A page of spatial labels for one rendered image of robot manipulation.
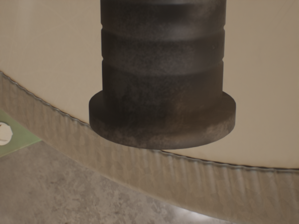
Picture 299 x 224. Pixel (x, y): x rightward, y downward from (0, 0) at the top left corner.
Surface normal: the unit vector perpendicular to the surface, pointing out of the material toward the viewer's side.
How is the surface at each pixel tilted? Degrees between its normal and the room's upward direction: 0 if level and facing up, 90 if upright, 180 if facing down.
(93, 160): 91
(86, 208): 0
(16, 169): 0
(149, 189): 90
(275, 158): 90
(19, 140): 0
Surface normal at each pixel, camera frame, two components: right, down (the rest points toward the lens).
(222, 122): 0.74, 0.24
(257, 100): -0.70, 0.31
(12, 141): 0.62, -0.17
